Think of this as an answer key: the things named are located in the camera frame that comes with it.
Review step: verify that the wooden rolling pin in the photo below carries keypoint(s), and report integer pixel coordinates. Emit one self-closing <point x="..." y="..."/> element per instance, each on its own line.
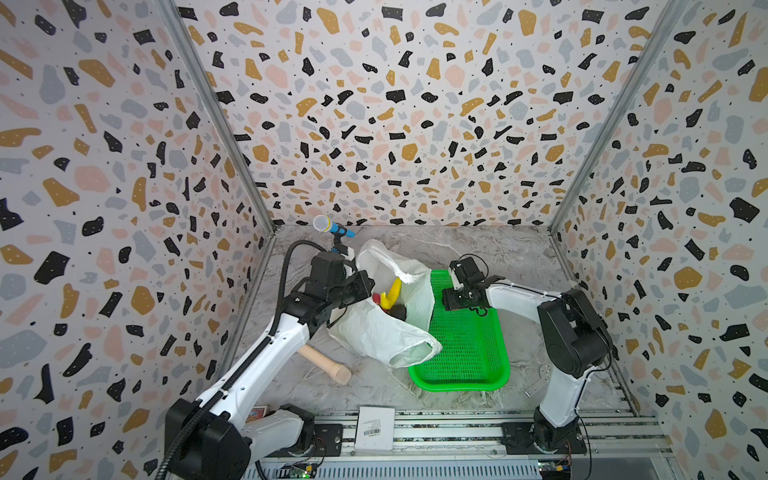
<point x="338" y="372"/>

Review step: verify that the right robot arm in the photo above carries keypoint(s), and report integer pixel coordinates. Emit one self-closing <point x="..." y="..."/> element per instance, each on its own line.
<point x="575" y="339"/>

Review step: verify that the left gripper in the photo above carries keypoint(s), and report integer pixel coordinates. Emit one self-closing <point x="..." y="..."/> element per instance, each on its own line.
<point x="363" y="290"/>

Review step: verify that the green plastic basket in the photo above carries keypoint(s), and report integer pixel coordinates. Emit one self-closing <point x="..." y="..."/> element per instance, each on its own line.
<point x="473" y="356"/>

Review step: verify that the white plastic bag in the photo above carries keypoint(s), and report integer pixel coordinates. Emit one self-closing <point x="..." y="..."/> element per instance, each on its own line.
<point x="367" y="329"/>

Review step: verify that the white label box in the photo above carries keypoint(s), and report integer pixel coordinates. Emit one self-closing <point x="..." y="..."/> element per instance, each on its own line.
<point x="375" y="430"/>

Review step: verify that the yellow banana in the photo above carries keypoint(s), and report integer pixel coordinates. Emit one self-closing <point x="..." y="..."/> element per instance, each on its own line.
<point x="389" y="299"/>

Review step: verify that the aluminium rail base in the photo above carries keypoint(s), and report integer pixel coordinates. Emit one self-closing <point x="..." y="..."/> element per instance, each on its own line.
<point x="482" y="445"/>

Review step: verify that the toy microphone on stand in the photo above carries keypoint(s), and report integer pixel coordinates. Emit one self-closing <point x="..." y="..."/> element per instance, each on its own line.
<point x="323" y="224"/>

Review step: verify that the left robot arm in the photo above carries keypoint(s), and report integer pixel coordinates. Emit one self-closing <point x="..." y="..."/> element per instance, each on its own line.
<point x="211" y="437"/>

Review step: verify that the dark avocado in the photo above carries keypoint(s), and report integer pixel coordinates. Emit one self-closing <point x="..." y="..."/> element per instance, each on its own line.
<point x="398" y="312"/>

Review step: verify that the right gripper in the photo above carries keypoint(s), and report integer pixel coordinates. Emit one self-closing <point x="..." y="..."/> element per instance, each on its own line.
<point x="455" y="297"/>

